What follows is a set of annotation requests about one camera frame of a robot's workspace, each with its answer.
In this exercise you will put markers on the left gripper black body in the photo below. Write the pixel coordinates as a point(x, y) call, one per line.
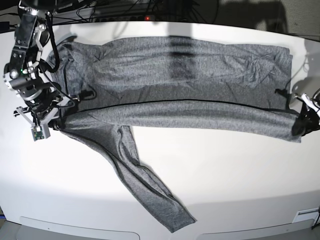
point(309, 120)

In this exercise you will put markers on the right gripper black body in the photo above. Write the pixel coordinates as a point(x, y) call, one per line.
point(42, 114)

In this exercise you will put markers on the grey long-sleeve T-shirt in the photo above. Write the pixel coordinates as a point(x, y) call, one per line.
point(171, 82)

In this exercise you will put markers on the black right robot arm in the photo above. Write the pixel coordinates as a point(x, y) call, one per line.
point(35, 52)

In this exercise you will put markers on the black power strip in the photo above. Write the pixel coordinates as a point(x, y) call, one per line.
point(124, 18)

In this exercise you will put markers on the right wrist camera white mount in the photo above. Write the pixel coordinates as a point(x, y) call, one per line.
point(45, 96)

